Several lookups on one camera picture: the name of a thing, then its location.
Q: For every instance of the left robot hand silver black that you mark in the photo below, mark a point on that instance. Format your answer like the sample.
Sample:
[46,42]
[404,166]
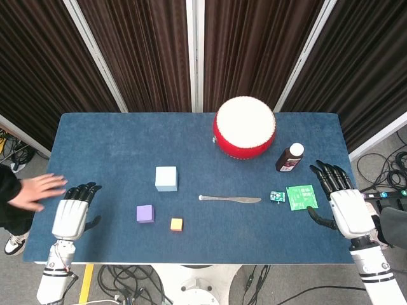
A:
[70,216]

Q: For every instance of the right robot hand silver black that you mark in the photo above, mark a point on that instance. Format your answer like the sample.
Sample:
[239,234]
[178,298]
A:
[351,213]

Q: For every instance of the person's bare hand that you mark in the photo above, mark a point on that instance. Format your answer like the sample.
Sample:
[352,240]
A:
[35,192]

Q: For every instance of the medium purple cube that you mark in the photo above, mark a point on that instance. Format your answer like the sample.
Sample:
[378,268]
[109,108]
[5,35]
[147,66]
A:
[145,213]

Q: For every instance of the small orange yellow cube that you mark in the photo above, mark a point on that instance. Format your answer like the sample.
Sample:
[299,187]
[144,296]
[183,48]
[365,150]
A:
[176,224]

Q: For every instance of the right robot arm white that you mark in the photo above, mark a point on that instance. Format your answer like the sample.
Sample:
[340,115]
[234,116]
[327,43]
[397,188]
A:
[378,276]

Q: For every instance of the black power strip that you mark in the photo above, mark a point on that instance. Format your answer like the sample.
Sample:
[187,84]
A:
[386,194]

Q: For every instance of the dark grey fabric object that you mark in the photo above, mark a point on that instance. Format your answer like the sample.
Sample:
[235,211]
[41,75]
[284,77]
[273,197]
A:
[395,227]

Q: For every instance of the white black sneaker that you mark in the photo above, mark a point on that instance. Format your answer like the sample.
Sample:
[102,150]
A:
[14,244]

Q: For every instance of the yellow floor tape strip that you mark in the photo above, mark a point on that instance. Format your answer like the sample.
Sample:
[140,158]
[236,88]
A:
[86,282]

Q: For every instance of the small green module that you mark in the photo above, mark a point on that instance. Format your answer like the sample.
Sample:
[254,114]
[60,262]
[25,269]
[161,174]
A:
[276,196]

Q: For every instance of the dark juice bottle white cap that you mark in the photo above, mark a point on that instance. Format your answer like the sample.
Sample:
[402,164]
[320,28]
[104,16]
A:
[288,160]

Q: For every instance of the large light blue cube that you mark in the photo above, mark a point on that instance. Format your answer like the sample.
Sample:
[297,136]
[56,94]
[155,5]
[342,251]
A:
[166,178]

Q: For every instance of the brown curtain partition panel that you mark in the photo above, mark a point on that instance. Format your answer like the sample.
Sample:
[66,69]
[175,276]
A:
[140,54]
[359,70]
[41,73]
[251,47]

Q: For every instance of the metal table knife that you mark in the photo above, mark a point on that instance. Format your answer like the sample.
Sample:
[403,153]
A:
[229,199]

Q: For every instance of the red drum white skin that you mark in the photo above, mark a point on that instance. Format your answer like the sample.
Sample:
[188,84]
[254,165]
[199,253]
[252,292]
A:
[245,127]

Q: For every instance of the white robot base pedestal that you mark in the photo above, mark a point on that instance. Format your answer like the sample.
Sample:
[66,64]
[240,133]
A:
[197,286]

